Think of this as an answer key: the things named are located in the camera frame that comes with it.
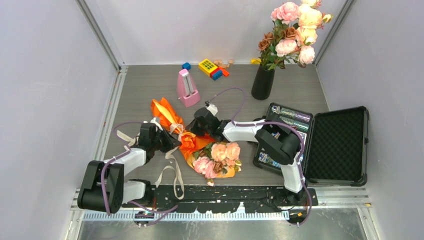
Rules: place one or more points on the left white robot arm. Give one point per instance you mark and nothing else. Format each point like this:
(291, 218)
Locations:
(104, 188)

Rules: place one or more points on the black vase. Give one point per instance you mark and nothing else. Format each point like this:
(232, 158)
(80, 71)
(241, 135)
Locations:
(263, 83)

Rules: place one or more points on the red blue toy blocks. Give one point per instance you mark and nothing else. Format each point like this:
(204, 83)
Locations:
(218, 73)

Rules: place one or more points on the yellow toy block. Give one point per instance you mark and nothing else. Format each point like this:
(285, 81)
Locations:
(207, 66)

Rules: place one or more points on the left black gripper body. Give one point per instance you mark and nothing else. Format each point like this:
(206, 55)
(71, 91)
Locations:
(155, 142)

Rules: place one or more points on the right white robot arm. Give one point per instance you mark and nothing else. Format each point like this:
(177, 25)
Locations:
(281, 142)

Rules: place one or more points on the cream printed ribbon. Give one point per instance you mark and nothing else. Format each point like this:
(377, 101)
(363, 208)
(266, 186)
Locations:
(178, 184)

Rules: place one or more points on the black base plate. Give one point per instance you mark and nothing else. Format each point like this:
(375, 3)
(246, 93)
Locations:
(224, 199)

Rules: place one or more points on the wooden toy pieces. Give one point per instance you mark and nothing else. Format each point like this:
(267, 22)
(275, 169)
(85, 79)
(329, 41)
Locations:
(222, 64)

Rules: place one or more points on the pink flowers in vase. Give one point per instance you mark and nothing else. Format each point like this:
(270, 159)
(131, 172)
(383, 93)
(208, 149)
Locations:
(293, 35)

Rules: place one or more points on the blue toy block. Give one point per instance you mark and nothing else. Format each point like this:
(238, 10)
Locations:
(187, 66)

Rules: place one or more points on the orange flower bouquet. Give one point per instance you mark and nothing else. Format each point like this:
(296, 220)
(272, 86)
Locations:
(210, 158)

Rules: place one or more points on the black poker chip case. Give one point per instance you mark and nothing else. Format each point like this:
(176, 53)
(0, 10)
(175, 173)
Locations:
(335, 143)

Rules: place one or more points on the small yellow toy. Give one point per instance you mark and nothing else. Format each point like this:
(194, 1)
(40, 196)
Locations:
(255, 61)

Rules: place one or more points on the pink metronome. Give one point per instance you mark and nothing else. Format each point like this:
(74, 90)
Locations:
(187, 91)

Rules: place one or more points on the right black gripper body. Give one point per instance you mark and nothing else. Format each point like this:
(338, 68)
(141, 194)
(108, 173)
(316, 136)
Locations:
(197, 128)

